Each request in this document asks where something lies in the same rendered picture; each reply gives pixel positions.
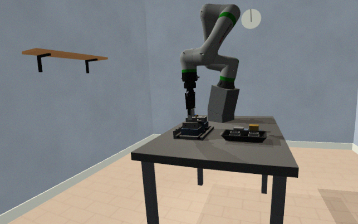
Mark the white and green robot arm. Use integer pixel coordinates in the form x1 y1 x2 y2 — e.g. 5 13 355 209
180 3 241 89

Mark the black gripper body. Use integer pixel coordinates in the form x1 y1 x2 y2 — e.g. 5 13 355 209
184 82 196 97

